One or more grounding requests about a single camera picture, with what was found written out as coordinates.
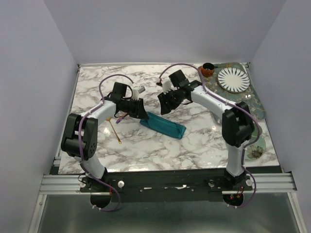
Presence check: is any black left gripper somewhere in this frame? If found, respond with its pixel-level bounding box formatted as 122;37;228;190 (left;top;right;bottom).
121;97;149;120

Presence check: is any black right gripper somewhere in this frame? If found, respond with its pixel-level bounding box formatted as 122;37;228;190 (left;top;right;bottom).
156;89;182;116

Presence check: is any teal cloth napkin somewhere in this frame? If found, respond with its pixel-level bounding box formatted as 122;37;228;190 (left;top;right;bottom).
140;112;187;139

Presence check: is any gold spoon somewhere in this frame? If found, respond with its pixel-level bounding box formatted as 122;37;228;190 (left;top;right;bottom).
106;118;122;144

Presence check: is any iridescent rainbow knife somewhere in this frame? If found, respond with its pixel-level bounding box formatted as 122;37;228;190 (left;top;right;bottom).
116;114;128;124

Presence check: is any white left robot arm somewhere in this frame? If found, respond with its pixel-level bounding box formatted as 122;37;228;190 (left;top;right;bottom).
61;82;149;192

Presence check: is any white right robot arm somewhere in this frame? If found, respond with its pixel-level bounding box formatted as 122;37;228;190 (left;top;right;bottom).
157;70;262;190

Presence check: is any orange black cup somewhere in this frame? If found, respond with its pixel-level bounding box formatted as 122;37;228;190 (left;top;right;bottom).
199;63;215;77

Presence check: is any white striped plate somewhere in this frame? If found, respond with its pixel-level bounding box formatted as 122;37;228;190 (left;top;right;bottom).
217;67;250;93

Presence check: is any dark floral placemat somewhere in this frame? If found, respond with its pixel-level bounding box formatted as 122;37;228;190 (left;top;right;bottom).
205;62;266;127

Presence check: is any mint green floral plate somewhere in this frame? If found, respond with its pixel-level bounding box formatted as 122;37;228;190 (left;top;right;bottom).
244;133;266;160

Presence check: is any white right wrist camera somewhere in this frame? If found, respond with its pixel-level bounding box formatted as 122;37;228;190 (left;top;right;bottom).
156;79;172;94

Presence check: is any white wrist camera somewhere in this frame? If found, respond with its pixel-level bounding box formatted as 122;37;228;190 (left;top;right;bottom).
132;86;146;100
156;79;172;94

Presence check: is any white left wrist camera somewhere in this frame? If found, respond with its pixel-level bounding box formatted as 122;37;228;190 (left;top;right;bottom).
132;86;146;100

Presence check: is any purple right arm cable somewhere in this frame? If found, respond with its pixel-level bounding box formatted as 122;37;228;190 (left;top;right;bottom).
157;63;263;209

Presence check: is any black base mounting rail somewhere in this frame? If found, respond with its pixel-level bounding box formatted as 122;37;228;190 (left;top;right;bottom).
80;168;253;203

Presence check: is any aluminium frame rail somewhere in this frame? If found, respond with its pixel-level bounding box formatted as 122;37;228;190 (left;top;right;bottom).
39;173;297;195

